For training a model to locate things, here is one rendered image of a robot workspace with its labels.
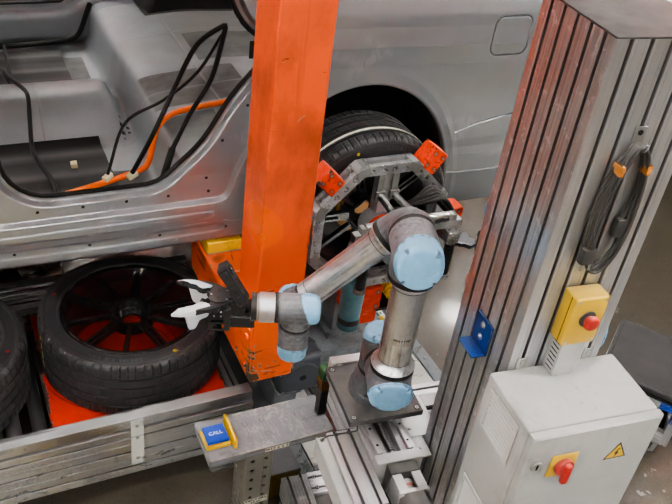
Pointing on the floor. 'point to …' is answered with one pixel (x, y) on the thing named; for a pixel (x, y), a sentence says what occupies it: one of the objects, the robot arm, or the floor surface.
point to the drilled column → (252, 479)
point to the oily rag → (36, 268)
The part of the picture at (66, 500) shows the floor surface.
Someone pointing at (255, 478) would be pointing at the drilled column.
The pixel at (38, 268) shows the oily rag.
